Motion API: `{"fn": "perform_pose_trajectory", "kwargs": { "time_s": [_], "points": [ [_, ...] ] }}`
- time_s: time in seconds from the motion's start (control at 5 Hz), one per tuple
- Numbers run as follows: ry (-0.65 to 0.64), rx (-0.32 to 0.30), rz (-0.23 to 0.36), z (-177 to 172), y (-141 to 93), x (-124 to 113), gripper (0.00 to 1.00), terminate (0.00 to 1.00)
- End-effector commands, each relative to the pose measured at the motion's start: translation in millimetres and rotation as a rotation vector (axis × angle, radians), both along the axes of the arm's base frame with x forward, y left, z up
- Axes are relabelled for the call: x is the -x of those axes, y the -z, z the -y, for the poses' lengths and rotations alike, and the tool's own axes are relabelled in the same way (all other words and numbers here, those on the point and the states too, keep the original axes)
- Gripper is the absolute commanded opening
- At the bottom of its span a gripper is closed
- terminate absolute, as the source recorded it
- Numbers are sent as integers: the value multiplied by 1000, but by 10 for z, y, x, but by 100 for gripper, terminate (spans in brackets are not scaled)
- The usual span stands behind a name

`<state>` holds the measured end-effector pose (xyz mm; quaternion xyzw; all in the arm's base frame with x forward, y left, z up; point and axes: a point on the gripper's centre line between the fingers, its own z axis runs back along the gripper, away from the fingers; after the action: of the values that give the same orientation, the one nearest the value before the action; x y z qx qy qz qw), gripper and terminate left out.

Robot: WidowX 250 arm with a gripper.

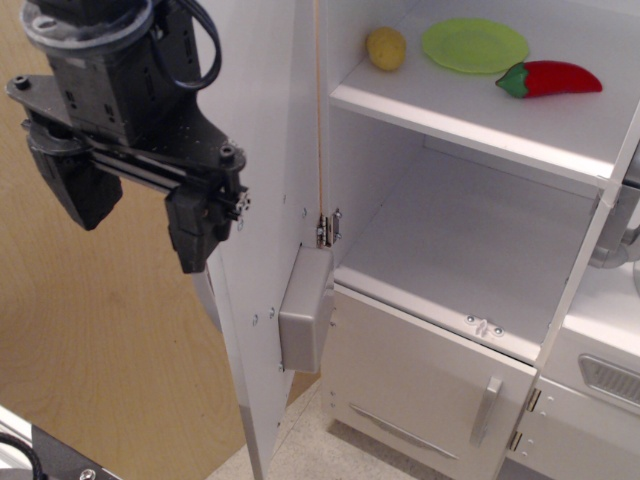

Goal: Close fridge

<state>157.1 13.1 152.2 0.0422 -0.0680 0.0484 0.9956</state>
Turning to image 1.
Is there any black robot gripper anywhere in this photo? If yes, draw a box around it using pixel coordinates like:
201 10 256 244
6 1 246 274

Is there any white fridge door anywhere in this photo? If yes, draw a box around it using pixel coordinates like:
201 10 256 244
198 1 320 479

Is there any white toy fridge cabinet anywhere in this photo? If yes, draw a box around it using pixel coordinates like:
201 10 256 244
315 0 640 480

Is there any metal door hinge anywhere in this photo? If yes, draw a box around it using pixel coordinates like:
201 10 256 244
316 209 342 248

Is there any grey ice dispenser housing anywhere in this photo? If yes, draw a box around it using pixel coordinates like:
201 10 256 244
278 246 334 373

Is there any yellow toy potato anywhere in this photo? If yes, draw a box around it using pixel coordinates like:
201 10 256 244
366 27 406 72

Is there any white magnetic door catch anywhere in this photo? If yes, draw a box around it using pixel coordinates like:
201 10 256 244
464 315 505 339

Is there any green toy plate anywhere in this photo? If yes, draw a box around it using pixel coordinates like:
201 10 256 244
421 18 529 74

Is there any white lower freezer door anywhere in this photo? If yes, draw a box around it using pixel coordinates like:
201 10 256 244
321 286 536 479

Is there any red toy chili pepper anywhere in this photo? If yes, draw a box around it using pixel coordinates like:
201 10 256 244
495 60 603 99

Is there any brass oven door hinge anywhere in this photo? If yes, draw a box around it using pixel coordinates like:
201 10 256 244
526 388 541 412

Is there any brass lower oven hinge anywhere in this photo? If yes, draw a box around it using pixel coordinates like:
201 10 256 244
509 431 522 451

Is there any grey toy faucet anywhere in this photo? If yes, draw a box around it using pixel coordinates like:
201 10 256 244
589 147 639 291

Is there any white toy oven unit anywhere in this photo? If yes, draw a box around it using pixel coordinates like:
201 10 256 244
499 264 639 479

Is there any grey oven vent panel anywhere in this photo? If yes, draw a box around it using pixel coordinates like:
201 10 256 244
578 354 640 407

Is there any silver upper door handle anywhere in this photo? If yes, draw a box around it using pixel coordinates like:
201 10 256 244
191 267 222 333

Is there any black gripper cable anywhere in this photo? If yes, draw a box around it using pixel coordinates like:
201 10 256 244
149 0 223 91

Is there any grey metal base frame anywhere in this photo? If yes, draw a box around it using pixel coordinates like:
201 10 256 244
1 406 119 480

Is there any black braided cable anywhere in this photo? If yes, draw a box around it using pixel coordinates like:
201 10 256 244
0 433 47 480

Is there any silver freezer door handle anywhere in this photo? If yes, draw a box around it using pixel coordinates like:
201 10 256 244
469 377 502 448

